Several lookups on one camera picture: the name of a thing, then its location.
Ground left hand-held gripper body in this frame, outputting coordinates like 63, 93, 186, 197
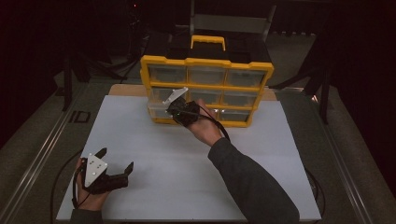
81, 152, 130, 195

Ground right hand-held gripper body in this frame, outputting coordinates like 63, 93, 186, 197
162, 86, 201, 127

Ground yellow black drawer organizer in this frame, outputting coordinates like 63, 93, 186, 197
139, 35, 276, 129

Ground person's right hand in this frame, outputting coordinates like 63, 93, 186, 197
186, 98, 224, 147

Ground person's left hand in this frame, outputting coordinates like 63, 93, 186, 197
74, 158, 110, 213

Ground white table cover sheet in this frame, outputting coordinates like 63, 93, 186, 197
55, 94, 322, 222

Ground black tripod stand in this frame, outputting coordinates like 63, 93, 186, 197
269, 27, 332, 125
61, 46, 129, 112

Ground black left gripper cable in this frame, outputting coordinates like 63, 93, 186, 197
49, 148, 90, 224

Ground aluminium floor rail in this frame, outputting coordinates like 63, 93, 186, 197
0, 82, 90, 224
306, 92, 373, 224

